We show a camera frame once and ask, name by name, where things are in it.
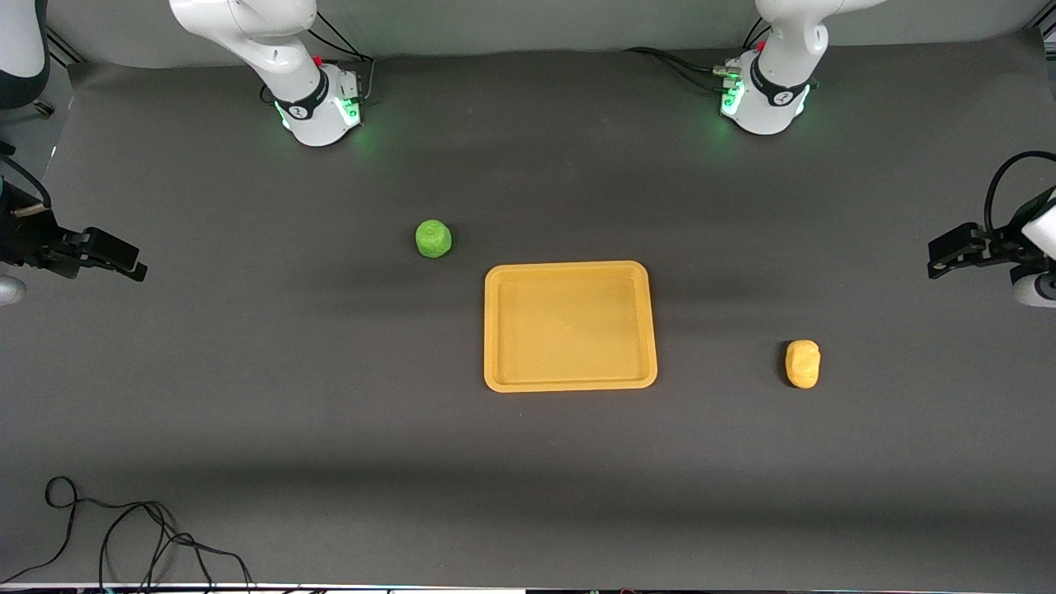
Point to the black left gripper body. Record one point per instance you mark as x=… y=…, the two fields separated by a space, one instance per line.
x=998 y=247

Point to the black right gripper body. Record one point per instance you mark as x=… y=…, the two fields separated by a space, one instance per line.
x=25 y=239

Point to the yellow potato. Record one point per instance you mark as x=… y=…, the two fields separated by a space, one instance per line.
x=803 y=364

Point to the green apple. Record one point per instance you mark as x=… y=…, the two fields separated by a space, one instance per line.
x=433 y=238

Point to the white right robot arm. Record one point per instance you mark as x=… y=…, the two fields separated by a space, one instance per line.
x=280 y=49

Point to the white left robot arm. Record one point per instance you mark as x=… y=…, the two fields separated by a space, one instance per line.
x=775 y=91

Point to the yellow rectangular plastic tray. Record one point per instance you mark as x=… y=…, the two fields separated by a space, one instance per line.
x=569 y=330

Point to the dark grey table mat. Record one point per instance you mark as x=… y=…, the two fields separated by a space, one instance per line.
x=247 y=396

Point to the aluminium frame rail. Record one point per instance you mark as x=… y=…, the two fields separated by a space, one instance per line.
x=62 y=48

